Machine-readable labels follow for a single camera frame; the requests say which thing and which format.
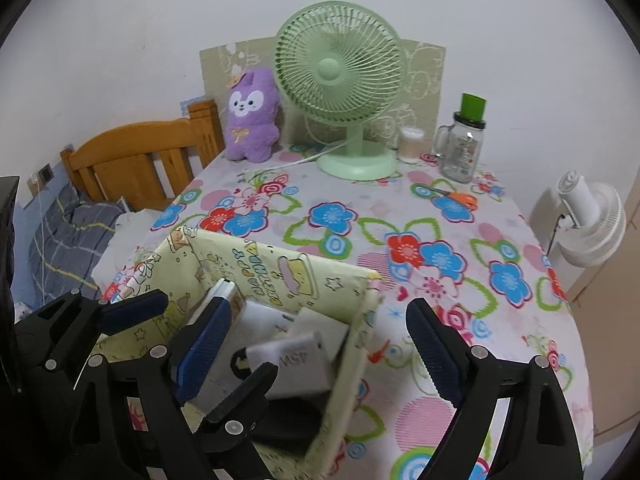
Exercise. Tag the white adapter grey print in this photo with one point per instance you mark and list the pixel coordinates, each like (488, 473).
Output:
(300, 370)

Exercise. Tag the plain white power adapter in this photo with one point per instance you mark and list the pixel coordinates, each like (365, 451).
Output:
(320, 332)

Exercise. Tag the grey plaid pillow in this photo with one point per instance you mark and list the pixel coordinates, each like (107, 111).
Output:
(65, 230)

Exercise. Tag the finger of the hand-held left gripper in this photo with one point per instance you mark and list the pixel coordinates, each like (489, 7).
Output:
(135, 310)
(235, 410)

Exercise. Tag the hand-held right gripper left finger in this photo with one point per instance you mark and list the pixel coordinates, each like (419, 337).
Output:
(202, 355)

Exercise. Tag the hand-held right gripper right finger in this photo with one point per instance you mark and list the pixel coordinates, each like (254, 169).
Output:
(435, 355)

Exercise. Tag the cotton swab jar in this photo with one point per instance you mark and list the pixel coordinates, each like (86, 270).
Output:
(411, 145)

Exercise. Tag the wooden bed headboard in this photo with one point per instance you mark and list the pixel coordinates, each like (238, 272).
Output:
(140, 155)

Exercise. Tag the floral tablecloth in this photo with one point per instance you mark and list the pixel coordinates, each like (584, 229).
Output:
(350, 230)

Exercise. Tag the beige cabinet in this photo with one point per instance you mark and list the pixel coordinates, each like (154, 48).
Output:
(610, 335)

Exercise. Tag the white round fan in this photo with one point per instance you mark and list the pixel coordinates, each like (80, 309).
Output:
(590, 220)

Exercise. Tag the white charger block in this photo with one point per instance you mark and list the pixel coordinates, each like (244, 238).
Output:
(257, 320)

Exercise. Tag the purple plush toy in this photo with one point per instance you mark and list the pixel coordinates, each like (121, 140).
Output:
(250, 115)

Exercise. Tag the wall socket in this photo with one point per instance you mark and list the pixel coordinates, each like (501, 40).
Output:
(44, 175)

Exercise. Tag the black device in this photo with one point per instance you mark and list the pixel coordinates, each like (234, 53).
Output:
(292, 422)

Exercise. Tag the green desk fan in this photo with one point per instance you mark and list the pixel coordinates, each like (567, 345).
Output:
(327, 67)

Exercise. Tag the white cloth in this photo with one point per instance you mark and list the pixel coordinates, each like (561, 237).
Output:
(130, 240)

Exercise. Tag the glass jar mug green lid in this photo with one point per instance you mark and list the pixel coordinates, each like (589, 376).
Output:
(462, 145)

